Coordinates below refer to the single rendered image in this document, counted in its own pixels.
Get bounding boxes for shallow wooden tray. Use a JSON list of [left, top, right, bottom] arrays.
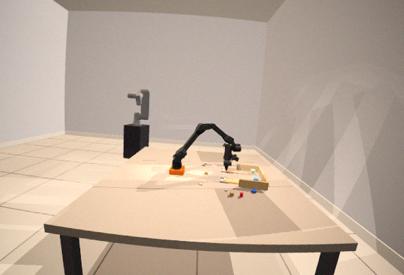
[[236, 162, 269, 190]]

